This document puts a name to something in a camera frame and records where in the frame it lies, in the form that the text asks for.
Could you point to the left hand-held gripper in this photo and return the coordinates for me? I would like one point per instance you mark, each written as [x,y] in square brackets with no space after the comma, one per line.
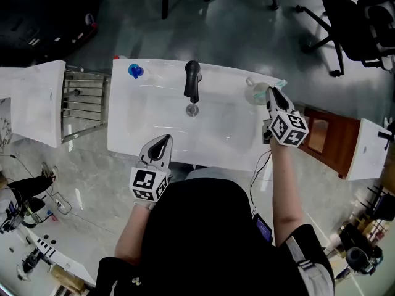
[145,180]

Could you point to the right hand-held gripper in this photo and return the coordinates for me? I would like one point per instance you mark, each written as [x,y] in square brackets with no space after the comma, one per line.
[287,129]

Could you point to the teal toothbrush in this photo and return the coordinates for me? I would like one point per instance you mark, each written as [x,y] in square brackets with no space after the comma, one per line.
[258,95]

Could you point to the white cup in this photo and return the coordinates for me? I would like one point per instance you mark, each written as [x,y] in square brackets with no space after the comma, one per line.
[250,99]

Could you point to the person's left forearm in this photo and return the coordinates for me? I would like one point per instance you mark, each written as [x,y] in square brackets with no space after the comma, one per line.
[131,236]

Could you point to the person's right forearm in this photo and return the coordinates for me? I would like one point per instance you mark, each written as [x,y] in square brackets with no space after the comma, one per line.
[285,190]

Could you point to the grey trousers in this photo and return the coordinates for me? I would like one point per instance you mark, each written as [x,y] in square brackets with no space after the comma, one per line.
[203,174]

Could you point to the beige wristband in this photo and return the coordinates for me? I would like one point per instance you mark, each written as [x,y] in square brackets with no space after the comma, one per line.
[144,204]

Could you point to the metal sink drain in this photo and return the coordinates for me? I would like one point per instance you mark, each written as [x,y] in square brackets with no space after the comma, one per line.
[192,110]

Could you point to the brown wooden cabinet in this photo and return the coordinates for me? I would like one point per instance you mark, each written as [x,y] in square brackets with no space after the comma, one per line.
[339,146]

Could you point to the black sink faucet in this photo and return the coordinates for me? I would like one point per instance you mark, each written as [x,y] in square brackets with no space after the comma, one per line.
[385,136]
[192,79]

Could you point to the blue capped bottle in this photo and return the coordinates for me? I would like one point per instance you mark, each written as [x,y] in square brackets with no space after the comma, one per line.
[135,71]

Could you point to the metal rack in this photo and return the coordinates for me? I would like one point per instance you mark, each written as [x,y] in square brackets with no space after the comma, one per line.
[86,103]

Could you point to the black shirt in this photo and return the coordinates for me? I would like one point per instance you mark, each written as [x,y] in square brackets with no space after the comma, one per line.
[203,242]

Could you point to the red capped bottle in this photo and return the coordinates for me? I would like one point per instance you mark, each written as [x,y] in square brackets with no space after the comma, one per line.
[118,57]

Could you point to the white power strip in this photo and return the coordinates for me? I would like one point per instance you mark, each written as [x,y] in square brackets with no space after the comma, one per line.
[60,203]

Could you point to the black phone with blue screen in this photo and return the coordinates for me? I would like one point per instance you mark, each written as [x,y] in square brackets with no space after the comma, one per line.
[263,228]

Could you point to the white striped panel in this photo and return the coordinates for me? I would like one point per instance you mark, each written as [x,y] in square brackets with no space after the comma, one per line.
[68,257]

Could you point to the marble patterned slab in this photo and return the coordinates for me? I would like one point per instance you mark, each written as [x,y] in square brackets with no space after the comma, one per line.
[5,125]

